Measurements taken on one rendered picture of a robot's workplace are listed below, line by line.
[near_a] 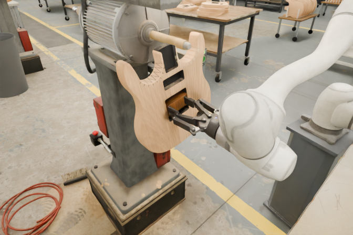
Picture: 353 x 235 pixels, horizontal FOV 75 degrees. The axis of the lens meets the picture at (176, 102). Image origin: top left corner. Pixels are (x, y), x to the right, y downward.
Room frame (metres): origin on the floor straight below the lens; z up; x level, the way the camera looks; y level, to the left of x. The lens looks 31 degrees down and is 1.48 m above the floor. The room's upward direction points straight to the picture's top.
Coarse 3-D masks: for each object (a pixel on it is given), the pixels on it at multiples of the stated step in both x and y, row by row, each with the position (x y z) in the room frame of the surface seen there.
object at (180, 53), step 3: (177, 51) 1.08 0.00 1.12; (180, 51) 1.08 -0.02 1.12; (183, 51) 1.08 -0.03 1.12; (186, 51) 1.08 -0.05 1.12; (177, 54) 1.07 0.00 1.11; (180, 54) 1.06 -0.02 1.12; (183, 54) 1.05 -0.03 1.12; (204, 54) 1.13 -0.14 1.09; (180, 57) 1.06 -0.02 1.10; (204, 63) 1.13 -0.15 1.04; (204, 66) 1.13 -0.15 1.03; (204, 69) 1.13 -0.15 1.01; (204, 72) 1.13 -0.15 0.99; (204, 75) 1.13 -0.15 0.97
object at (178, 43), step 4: (152, 32) 0.88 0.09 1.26; (156, 32) 0.87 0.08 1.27; (152, 36) 0.87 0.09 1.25; (156, 36) 0.85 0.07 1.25; (160, 36) 0.84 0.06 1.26; (164, 36) 0.82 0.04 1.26; (168, 36) 0.82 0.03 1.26; (172, 36) 0.81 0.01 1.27; (160, 40) 0.84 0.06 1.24; (164, 40) 0.82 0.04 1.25; (168, 40) 0.80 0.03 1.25; (172, 40) 0.79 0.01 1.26; (176, 40) 0.77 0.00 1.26; (180, 40) 0.77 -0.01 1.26; (184, 40) 0.76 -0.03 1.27; (172, 44) 0.78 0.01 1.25; (176, 44) 0.77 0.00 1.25; (180, 44) 0.75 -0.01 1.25; (180, 48) 0.76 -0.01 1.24
